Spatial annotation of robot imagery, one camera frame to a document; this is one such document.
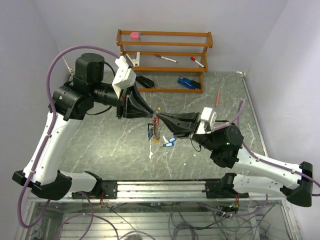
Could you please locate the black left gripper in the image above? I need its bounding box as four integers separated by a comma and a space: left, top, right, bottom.
90, 80, 154, 120

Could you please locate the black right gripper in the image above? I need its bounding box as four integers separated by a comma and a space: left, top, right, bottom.
157, 111, 219, 152

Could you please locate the large keyring with keys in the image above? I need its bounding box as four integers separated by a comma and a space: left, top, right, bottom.
147, 115, 161, 143

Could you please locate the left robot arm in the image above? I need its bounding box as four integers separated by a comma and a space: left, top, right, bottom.
12, 53, 154, 201

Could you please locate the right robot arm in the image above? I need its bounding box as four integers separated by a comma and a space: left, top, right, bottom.
156, 107, 313, 207

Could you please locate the blue key tag pair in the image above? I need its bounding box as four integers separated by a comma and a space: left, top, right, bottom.
161, 136, 177, 148

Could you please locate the black stapler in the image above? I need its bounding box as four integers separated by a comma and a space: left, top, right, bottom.
135, 74, 155, 89

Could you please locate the blue stapler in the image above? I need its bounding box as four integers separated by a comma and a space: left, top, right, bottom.
177, 76, 202, 90

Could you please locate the orange pencil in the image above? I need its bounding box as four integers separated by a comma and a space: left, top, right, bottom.
215, 88, 221, 107

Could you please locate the white clip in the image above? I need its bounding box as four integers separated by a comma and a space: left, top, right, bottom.
125, 51, 141, 68

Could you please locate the wooden three-tier shelf rack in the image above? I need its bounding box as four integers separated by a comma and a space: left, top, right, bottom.
116, 29, 214, 93

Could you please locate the red-capped white marker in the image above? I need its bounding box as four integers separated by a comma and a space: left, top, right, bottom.
190, 56, 205, 68

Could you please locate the pink eraser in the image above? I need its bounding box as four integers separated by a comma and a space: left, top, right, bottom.
130, 31, 141, 41

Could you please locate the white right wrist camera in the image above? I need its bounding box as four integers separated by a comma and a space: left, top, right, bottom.
195, 107, 217, 135

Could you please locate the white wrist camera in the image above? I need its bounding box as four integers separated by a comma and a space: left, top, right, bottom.
195, 107, 217, 135
111, 55, 137, 99

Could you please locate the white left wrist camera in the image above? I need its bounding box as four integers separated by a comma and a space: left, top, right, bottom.
111, 55, 137, 99

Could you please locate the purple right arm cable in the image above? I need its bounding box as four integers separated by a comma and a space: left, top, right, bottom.
197, 99, 320, 217

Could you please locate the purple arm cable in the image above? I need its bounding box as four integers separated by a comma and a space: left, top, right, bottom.
197, 99, 320, 217
17, 44, 121, 240

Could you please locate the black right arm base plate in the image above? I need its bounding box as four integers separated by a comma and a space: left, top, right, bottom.
202, 179, 249, 199

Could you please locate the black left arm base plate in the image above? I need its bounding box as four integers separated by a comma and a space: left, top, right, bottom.
101, 180, 118, 200

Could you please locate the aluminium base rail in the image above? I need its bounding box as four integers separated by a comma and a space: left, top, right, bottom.
29, 179, 291, 203

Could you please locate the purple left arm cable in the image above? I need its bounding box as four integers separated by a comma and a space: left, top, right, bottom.
17, 44, 121, 240

